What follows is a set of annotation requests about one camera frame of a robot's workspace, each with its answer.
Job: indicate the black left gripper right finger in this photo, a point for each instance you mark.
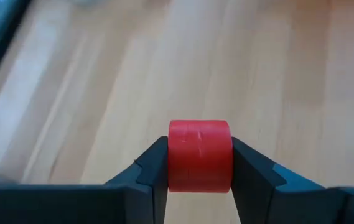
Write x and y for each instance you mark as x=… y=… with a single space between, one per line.
x=273 y=202

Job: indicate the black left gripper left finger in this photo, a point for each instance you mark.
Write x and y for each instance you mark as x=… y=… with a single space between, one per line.
x=127 y=202

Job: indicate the red half-cylinder block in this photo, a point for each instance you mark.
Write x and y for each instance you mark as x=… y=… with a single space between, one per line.
x=200 y=155

